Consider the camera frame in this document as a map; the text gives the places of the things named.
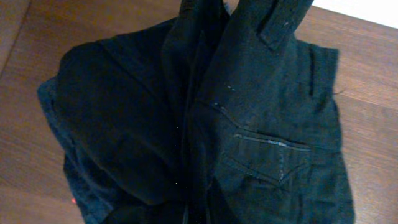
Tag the black shorts garment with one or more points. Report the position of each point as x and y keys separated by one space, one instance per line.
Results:
x=219 y=115

